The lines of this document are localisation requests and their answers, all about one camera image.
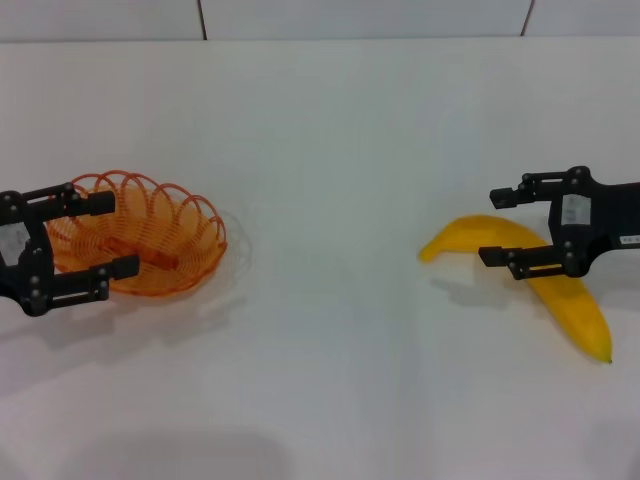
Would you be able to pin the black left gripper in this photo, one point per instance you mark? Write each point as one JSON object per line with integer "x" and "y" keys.
{"x": 25, "y": 250}

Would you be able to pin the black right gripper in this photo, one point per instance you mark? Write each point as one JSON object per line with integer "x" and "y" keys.
{"x": 610, "y": 210}

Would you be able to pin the yellow banana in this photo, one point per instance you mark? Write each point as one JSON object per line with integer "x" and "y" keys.
{"x": 467, "y": 231}

